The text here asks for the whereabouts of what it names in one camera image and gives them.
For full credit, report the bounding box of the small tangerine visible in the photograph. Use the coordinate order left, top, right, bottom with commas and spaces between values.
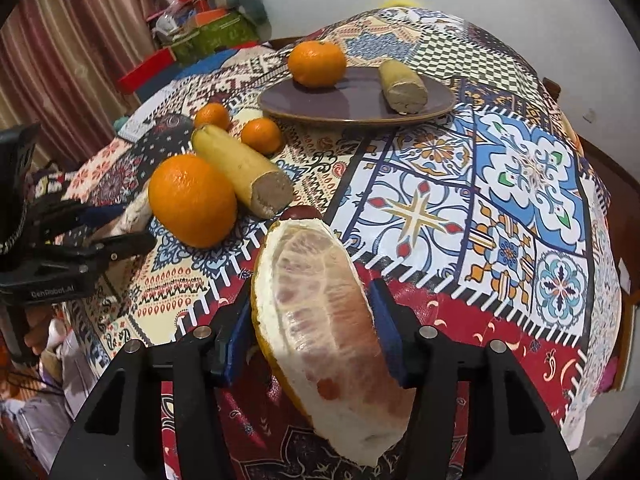
241, 117, 284, 155
194, 103, 232, 132

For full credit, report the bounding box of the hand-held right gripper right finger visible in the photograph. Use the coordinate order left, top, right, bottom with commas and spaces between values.
367, 277, 581, 480

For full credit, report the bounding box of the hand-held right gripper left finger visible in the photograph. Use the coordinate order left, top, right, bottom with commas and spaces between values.
47, 280, 261, 480

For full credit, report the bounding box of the large orange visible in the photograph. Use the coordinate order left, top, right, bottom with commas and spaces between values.
148, 154, 238, 248

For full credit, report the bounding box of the long cut banana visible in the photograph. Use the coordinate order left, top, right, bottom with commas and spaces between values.
191, 125, 296, 220

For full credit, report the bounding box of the red jujube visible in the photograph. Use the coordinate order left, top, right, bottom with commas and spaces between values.
282, 205, 323, 223

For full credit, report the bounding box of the medium tangerine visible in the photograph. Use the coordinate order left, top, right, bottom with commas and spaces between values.
287, 40, 347, 87

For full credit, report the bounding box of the patchwork printed tablecloth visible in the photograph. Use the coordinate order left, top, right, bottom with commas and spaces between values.
60, 7, 626, 480

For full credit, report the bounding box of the striped brown curtain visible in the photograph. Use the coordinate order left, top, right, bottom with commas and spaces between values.
0, 0, 171, 171

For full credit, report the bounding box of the short cut banana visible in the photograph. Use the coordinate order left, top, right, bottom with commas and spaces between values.
378, 59, 429, 115

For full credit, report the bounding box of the brown oval plate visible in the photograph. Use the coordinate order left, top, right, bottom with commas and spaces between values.
257, 66, 457, 123

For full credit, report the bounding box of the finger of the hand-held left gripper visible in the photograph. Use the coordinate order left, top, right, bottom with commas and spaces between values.
45, 232, 158, 273
30, 199, 126, 241

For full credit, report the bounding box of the red flat box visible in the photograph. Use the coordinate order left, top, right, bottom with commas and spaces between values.
117, 47, 176, 95

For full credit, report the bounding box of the orange box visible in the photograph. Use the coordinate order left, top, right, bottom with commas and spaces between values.
195, 7, 232, 27

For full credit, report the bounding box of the peeled pomelo piece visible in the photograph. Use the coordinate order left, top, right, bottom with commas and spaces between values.
251, 220, 417, 467

